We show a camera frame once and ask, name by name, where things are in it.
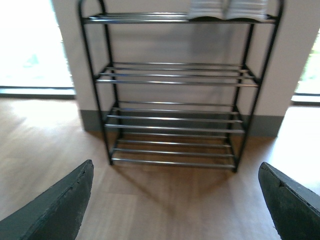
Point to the black metal shoe rack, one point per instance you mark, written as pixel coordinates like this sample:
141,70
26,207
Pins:
175,91

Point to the grey sneaker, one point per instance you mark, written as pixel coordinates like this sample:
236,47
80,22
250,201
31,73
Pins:
248,9
206,8

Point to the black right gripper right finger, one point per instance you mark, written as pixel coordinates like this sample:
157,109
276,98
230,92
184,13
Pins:
294,209

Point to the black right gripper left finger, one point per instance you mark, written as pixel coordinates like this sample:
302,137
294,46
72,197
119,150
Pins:
57,213

